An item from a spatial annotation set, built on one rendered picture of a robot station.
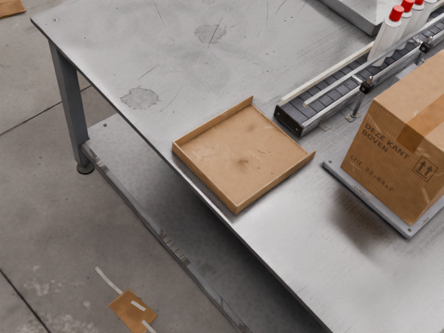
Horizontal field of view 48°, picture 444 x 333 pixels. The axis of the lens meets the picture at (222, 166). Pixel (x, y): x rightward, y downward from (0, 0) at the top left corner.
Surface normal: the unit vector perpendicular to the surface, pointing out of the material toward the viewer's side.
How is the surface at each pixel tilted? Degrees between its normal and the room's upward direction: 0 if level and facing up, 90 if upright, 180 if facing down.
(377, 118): 90
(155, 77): 0
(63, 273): 0
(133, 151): 1
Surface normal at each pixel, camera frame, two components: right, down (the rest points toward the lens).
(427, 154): -0.74, 0.49
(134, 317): 0.05, -0.56
